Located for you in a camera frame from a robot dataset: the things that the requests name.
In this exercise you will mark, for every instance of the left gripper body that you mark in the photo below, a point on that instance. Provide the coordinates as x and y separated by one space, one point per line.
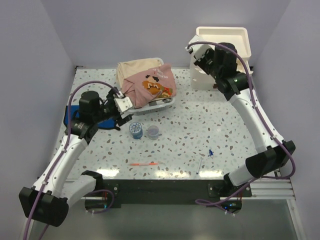
108 110

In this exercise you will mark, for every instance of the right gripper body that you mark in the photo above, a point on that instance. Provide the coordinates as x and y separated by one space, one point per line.
206 63

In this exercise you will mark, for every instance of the white drawer cabinet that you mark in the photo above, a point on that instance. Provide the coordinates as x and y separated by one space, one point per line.
238 36

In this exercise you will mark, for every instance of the white laundry basket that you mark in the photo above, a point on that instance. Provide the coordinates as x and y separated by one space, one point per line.
155 105

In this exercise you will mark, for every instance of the orange pen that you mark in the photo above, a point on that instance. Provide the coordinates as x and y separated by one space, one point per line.
144 164

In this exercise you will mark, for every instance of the pink printed t-shirt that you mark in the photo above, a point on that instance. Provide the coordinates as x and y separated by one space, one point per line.
149 85

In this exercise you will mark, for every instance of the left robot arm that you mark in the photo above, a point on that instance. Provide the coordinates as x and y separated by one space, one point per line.
48 200

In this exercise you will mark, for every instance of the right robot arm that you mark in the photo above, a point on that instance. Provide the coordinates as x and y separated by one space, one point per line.
233 80

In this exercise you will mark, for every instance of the blue round tin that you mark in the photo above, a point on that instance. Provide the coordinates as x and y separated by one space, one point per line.
136 130

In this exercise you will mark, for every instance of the clear plastic cup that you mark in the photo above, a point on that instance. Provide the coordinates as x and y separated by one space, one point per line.
153 132

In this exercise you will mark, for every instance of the blue binder clip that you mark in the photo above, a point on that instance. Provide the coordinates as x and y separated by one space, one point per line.
211 154

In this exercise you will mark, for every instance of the white slim pen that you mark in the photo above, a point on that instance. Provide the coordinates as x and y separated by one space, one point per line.
199 166

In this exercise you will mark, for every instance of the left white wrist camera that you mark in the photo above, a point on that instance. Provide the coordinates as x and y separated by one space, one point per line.
123 104

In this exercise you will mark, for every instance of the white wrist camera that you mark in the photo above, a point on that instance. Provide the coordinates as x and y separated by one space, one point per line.
123 104
195 49

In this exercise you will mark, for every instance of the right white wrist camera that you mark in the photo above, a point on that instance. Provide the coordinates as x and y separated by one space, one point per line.
195 49

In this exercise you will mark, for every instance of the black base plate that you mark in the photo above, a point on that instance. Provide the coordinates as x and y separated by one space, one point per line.
165 192

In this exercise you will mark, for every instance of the aluminium rail frame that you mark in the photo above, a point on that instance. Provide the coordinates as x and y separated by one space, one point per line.
197 121

